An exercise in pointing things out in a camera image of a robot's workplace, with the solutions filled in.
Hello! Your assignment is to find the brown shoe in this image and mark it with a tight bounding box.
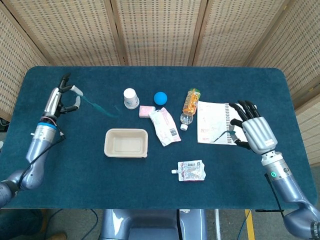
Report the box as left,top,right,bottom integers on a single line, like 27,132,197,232
47,231,68,240

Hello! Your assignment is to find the pink tissue pack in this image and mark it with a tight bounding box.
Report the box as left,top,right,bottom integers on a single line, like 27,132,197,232
138,105,156,119

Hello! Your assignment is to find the spiral bound paper notebook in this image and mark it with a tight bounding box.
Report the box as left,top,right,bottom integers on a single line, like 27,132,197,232
196,100,251,146

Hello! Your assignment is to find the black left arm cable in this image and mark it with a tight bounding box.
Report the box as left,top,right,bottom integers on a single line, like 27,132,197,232
13,131,67,193

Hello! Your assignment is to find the white paper cup blue print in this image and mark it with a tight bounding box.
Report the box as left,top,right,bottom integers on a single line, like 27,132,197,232
123,87,140,110

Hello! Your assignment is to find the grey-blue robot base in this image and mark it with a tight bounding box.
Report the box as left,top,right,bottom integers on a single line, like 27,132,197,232
99,208,208,240

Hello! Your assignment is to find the dark floor cable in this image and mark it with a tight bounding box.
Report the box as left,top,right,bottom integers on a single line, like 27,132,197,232
43,208,100,240

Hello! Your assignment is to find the crumpled spout drink pouch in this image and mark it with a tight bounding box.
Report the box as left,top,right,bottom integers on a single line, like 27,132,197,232
171,159,207,183

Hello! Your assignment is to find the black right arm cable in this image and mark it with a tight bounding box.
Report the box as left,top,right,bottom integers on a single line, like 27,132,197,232
254,173,286,216

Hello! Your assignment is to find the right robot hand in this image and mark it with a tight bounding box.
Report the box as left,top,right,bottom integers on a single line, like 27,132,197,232
228,100,279,154

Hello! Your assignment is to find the pink white snack wrapper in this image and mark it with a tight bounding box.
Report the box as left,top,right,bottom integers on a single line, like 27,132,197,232
148,107,182,147

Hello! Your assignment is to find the plastic bottle orange label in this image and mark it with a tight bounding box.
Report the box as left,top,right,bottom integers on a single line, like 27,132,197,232
179,87,202,131

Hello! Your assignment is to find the blue floor cable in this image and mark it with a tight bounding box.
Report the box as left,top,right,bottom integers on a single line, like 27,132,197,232
236,212,248,240

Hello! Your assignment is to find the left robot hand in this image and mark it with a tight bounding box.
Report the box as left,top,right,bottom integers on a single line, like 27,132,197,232
43,72,83,118

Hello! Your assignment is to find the woven wood-framed folding screen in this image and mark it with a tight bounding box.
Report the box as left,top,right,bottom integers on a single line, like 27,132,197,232
0,0,320,166

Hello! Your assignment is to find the teal table cover cloth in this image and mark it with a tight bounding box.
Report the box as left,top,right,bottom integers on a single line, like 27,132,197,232
0,65,318,210

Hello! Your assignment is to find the blue rubber ball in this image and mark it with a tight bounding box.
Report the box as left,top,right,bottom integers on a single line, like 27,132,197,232
153,91,168,105

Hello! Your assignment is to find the dark teal trouser leg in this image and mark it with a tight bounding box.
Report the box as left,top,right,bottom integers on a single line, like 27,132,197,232
0,208,44,240

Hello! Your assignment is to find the white table leg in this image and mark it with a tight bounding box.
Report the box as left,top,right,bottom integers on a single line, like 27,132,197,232
214,208,222,240

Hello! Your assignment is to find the beige plastic food container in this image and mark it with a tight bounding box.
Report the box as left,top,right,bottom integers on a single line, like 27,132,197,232
103,128,149,159

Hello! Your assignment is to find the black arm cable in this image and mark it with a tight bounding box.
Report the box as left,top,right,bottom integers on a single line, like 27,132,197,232
254,173,286,216
13,131,67,193

